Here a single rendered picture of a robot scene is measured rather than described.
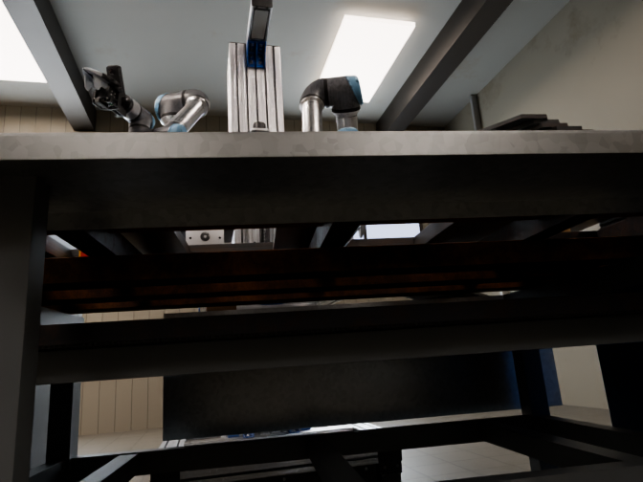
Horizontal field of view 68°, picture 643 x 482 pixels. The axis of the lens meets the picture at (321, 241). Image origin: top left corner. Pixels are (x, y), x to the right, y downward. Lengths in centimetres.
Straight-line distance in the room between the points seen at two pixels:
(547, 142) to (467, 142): 10
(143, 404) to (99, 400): 38
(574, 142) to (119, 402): 467
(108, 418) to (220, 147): 457
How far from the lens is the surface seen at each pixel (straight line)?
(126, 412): 500
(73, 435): 159
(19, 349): 65
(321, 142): 54
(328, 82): 196
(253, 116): 236
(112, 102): 181
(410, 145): 57
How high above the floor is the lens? 50
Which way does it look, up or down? 14 degrees up
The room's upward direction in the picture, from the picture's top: 4 degrees counter-clockwise
